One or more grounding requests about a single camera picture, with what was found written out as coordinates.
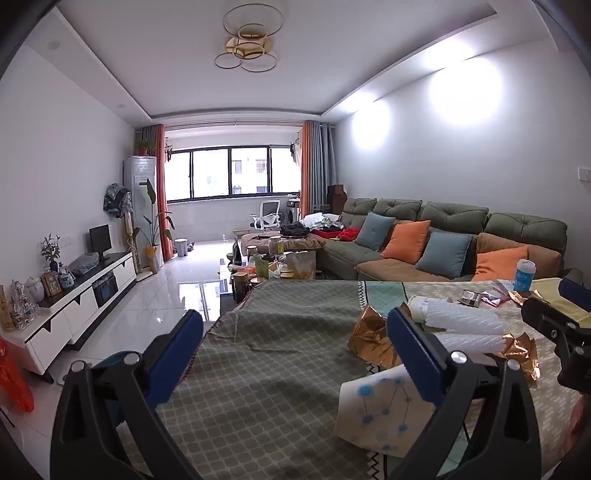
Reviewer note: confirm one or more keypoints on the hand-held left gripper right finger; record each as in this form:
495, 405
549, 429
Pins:
415, 360

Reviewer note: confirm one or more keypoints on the small potted plant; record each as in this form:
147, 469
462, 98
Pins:
143, 146

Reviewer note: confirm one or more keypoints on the gold picture frame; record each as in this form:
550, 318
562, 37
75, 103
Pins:
51, 284

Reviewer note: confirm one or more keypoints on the gold foil wrapper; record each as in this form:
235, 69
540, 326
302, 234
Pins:
369, 337
521, 353

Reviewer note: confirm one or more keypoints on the kraft paper bag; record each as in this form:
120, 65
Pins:
6, 309

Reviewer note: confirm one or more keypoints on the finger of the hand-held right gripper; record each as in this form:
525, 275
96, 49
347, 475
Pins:
545, 318
577, 293

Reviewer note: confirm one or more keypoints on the dark wooden cabinet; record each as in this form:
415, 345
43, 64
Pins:
337, 198

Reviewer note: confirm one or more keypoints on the green brown sofa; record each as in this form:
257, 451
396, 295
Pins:
521, 228

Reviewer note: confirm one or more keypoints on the pile of clothes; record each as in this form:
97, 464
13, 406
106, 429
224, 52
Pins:
309, 227

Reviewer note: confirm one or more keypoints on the person's right forearm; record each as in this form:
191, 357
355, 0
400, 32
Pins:
582, 420

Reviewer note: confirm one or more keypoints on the white TV cabinet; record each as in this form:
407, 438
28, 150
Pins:
83, 304

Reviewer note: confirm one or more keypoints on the orange curtain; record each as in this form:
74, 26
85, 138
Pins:
161, 194
306, 170

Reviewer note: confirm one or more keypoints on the red snack packet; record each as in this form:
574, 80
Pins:
496, 298

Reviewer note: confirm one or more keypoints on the dark glass coffee table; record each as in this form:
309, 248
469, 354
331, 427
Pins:
226, 300

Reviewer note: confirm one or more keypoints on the yellow cloth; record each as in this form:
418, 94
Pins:
549, 295

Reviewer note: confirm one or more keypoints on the white standing air conditioner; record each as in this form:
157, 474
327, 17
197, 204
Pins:
141, 175

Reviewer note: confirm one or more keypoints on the patterned green tablecloth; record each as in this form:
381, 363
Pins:
277, 369

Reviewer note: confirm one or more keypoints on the grey blue bundle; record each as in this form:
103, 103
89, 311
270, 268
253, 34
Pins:
84, 264

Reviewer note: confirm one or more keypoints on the white ceramic jar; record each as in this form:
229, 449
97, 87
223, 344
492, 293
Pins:
35, 290

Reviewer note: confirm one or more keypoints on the clear bag of figurines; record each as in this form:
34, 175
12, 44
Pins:
24, 304

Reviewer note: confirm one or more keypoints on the dotted paper cup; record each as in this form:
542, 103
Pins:
383, 415

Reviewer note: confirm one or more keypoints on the small white waste bin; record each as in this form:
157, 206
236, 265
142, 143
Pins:
182, 247

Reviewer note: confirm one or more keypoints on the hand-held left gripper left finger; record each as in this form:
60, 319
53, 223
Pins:
180, 355

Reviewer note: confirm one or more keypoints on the red cloth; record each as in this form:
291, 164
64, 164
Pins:
349, 234

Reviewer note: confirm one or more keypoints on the blue pillow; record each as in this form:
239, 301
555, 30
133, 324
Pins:
444, 254
375, 230

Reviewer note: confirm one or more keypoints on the black monitor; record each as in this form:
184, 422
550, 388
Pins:
99, 237

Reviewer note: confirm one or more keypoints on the blue white porcelain jar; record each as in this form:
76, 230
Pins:
67, 279

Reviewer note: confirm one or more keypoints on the blue white bottle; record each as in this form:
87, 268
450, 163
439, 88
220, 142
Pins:
524, 274

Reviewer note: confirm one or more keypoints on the plant in blue vase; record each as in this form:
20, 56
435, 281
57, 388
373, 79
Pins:
51, 251

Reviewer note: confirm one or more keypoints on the grey curtain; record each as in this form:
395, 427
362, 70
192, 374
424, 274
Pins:
323, 166

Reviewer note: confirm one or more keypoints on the white wall switch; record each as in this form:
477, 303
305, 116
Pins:
583, 174

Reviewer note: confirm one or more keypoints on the white ribbed foam sleeve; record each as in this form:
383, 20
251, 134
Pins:
461, 318

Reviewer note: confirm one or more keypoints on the orange pillow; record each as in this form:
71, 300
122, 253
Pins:
406, 241
498, 265

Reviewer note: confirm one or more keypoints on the white office chair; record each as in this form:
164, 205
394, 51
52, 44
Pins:
268, 213

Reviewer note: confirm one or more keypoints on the tall potted plant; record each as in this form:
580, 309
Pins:
152, 258

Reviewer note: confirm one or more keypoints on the silver snack wrapper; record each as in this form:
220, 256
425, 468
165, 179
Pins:
471, 298

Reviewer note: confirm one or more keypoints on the kraft snack bag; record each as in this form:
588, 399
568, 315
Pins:
301, 266

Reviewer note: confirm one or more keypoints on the orange plastic bag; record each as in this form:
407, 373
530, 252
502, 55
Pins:
16, 378

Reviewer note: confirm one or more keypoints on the black framed window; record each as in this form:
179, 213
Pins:
210, 173

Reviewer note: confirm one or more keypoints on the cluster of jars and tins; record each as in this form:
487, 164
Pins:
258, 270

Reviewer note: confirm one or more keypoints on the patterned hanging cloth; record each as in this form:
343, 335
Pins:
116, 198

